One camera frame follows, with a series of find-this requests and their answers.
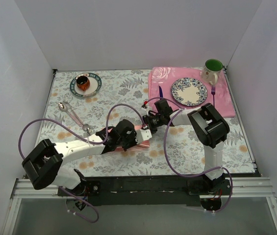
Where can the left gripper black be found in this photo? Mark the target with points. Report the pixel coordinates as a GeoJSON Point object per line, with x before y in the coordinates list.
{"type": "Point", "coordinates": [132, 141]}

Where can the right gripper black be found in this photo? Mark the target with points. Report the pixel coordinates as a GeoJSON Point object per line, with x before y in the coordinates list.
{"type": "Point", "coordinates": [148, 123]}

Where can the salmon pink cloth napkin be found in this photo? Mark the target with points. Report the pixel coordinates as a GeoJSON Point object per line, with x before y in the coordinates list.
{"type": "Point", "coordinates": [144, 144]}

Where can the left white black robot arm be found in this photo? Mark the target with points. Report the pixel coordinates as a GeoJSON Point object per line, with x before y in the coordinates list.
{"type": "Point", "coordinates": [44, 164]}

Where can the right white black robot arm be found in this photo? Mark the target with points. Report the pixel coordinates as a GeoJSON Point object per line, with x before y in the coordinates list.
{"type": "Point", "coordinates": [211, 130]}

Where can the green inside floral mug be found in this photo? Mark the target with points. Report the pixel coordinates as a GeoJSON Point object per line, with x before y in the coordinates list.
{"type": "Point", "coordinates": [211, 71]}

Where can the purple plastic knife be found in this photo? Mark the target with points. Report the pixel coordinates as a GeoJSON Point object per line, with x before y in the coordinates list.
{"type": "Point", "coordinates": [160, 92]}

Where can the blue floral patterned plate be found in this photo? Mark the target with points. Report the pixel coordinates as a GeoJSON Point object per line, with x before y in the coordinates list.
{"type": "Point", "coordinates": [189, 92]}

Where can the floral tablecloth mat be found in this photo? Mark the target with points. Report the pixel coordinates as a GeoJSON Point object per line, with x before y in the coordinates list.
{"type": "Point", "coordinates": [120, 97]}

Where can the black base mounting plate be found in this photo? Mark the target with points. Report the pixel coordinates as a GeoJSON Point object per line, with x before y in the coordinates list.
{"type": "Point", "coordinates": [148, 190]}

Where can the green rimmed white saucer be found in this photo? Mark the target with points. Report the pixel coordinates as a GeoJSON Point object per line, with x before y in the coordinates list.
{"type": "Point", "coordinates": [95, 85]}

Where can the small brown cup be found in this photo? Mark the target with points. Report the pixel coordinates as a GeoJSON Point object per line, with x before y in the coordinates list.
{"type": "Point", "coordinates": [83, 82]}

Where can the large silver spoon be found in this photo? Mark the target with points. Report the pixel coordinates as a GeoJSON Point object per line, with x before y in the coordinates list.
{"type": "Point", "coordinates": [65, 109]}

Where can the purple plastic fork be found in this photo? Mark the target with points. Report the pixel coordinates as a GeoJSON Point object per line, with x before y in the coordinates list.
{"type": "Point", "coordinates": [213, 92]}

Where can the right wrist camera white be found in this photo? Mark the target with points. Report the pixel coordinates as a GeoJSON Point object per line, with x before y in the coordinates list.
{"type": "Point", "coordinates": [145, 107]}

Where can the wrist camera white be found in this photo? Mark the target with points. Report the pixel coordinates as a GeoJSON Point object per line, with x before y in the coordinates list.
{"type": "Point", "coordinates": [145, 107]}
{"type": "Point", "coordinates": [143, 135]}

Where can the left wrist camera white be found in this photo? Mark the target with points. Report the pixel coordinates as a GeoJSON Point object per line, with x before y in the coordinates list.
{"type": "Point", "coordinates": [143, 135]}

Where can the aluminium frame rail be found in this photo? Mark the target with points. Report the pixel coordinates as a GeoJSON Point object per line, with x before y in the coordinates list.
{"type": "Point", "coordinates": [242, 187]}

